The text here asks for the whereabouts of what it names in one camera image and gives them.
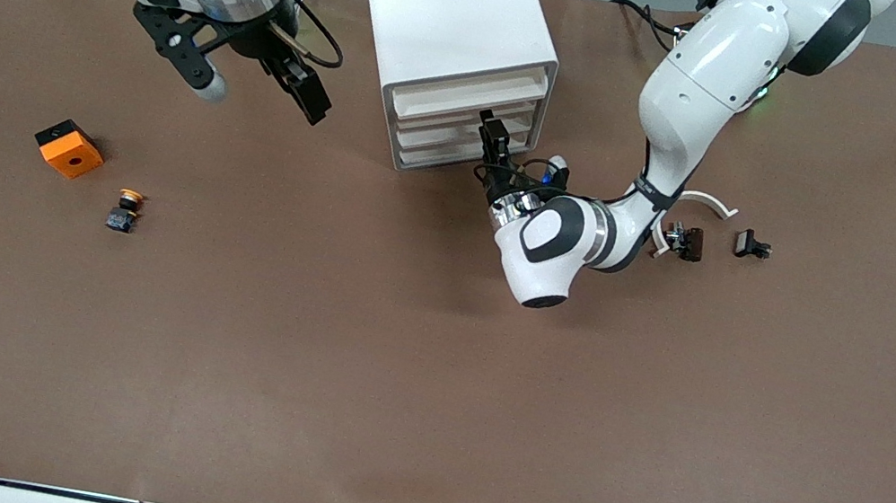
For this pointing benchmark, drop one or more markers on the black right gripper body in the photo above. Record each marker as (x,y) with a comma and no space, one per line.
(257,40)

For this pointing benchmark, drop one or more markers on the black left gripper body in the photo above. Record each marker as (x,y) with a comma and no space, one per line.
(499,182)

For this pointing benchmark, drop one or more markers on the white plastic tray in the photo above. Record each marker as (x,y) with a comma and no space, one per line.
(442,120)

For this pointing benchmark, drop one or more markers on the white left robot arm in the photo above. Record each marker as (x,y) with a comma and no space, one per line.
(717,60)

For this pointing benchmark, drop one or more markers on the white plastic drawer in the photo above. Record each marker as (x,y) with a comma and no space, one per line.
(440,138)
(455,98)
(437,156)

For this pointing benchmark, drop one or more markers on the white drawer cabinet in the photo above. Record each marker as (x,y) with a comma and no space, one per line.
(444,5)

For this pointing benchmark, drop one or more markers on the orange mushroom push button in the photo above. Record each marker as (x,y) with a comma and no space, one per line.
(123,218)

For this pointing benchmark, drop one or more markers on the black connector block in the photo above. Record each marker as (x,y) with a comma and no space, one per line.
(690,244)

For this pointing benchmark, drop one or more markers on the white curved plastic part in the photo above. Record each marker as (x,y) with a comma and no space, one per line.
(711,201)

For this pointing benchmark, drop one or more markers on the orange box with black base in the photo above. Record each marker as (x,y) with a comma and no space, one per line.
(72,157)

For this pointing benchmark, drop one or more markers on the small black clip part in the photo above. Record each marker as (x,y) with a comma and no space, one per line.
(746,243)

